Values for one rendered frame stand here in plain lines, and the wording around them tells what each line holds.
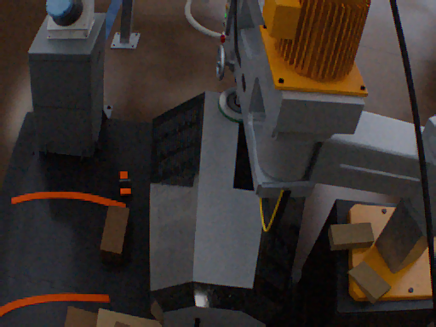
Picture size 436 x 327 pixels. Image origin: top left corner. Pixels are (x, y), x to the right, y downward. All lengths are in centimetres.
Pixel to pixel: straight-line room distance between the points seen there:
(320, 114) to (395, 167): 42
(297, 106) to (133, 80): 256
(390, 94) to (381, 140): 261
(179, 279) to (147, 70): 217
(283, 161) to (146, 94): 218
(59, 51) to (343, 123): 177
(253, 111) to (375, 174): 51
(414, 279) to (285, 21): 141
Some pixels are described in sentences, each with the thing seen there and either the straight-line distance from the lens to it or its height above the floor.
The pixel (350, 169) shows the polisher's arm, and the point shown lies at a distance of 186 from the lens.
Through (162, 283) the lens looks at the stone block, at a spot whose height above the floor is 71.
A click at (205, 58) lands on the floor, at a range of 422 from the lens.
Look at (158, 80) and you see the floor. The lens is 401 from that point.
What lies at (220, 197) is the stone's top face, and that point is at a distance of 237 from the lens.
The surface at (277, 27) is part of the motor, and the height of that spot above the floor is 188.
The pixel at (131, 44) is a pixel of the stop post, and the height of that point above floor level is 1.
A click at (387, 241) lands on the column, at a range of 238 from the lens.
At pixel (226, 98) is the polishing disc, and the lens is 270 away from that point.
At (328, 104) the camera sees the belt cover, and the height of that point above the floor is 169.
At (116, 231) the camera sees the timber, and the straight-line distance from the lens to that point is 307.
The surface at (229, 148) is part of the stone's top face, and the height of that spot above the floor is 82.
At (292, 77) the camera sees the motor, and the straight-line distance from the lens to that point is 156.
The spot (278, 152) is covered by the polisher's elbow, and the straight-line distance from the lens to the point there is 182.
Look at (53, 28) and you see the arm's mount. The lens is 304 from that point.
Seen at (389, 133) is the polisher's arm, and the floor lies 147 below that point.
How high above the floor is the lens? 272
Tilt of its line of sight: 50 degrees down
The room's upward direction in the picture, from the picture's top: 11 degrees clockwise
